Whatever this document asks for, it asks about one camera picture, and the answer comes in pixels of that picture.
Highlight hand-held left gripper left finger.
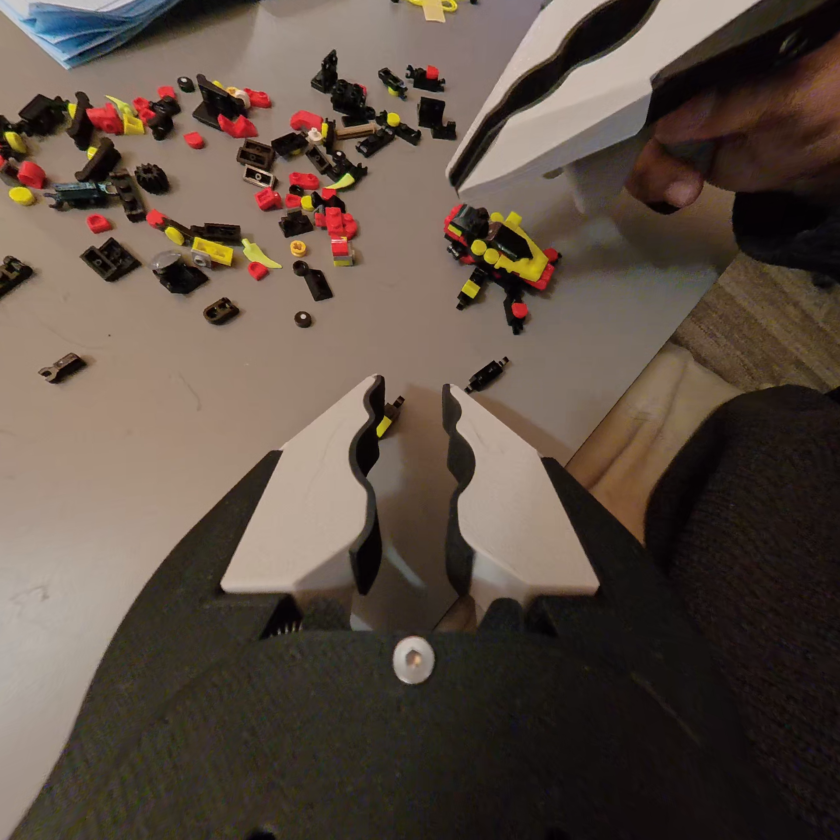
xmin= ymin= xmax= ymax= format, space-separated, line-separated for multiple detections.
xmin=218 ymin=374 xmax=387 ymax=631

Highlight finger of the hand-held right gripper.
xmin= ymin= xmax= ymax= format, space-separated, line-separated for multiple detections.
xmin=455 ymin=0 xmax=773 ymax=199
xmin=445 ymin=0 xmax=658 ymax=191

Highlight lime lego string with tag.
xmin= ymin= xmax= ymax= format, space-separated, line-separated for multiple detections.
xmin=392 ymin=0 xmax=480 ymax=22

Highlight partly built lego model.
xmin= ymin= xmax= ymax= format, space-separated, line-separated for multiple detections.
xmin=444 ymin=203 xmax=562 ymax=336

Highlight lego instruction booklet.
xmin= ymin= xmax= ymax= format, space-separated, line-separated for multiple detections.
xmin=0 ymin=0 xmax=181 ymax=70

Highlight person's right hand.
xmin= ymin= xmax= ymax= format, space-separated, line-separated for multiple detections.
xmin=622 ymin=36 xmax=840 ymax=216

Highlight person's right forearm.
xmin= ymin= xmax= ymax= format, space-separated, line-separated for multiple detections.
xmin=730 ymin=187 xmax=840 ymax=286

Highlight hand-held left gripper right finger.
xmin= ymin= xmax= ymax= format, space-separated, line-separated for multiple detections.
xmin=441 ymin=382 xmax=601 ymax=630

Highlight scattered loose lego pieces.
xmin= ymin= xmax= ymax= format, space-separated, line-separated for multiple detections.
xmin=0 ymin=49 xmax=460 ymax=385

